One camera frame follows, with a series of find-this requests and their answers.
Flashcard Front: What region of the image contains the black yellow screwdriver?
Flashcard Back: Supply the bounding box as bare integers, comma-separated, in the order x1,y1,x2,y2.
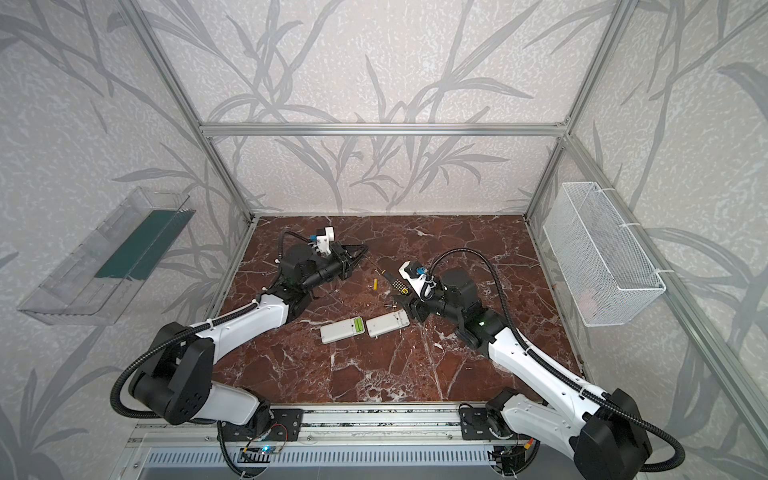
379,269,411,295

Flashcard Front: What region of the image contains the white remote control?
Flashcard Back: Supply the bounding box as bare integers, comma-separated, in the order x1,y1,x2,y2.
320,316,360,344
366,309,410,338

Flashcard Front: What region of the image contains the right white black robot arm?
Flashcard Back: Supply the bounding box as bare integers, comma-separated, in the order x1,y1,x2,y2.
397,261,686,479

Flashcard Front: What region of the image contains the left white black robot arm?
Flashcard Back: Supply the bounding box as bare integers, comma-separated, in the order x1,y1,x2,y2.
109,241,369,429

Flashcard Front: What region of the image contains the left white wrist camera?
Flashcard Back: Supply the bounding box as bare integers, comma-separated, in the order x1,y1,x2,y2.
310,226,335,257

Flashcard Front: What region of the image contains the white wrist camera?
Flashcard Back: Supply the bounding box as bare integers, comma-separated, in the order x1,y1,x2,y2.
310,226,335,257
399,260,435,301

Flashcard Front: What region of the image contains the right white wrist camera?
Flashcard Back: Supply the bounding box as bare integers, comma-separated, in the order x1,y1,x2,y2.
399,260,435,301

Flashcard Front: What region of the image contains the white wire mesh basket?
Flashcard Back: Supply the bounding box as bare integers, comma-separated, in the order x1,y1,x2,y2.
543,182,666,327

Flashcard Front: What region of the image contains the aluminium mounting rail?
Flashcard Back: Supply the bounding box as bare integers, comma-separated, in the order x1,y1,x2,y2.
125,401,631,448

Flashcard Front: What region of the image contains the aluminium frame crossbar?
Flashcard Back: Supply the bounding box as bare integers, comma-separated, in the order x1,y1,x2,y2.
200,123,566,137

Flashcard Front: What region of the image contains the clear plastic wall bin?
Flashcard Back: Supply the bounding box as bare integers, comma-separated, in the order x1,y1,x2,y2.
17,187,196,326

